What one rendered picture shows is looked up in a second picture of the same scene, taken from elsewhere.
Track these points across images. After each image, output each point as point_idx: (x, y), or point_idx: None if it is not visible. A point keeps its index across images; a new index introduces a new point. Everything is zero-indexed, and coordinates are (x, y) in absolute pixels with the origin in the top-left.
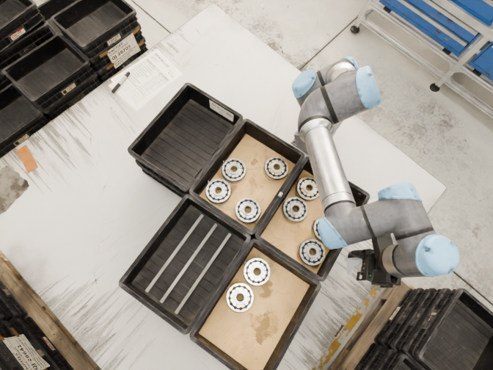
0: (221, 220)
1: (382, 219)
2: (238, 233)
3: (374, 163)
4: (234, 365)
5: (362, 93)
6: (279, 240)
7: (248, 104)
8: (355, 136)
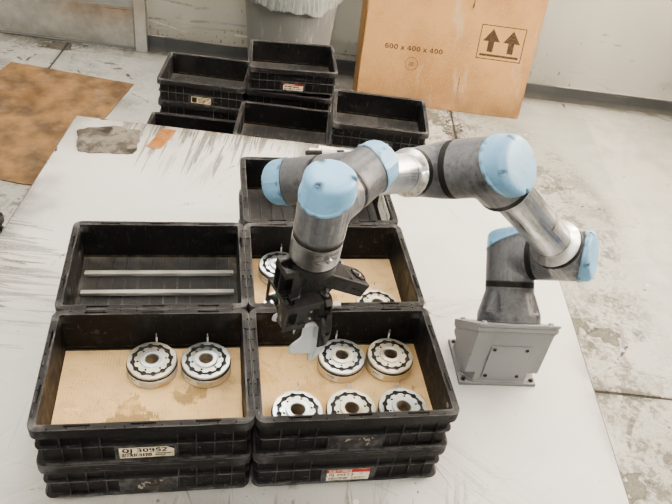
0: (239, 271)
1: (328, 156)
2: (240, 299)
3: (555, 472)
4: (46, 384)
5: (484, 148)
6: (278, 372)
7: (442, 267)
8: (562, 417)
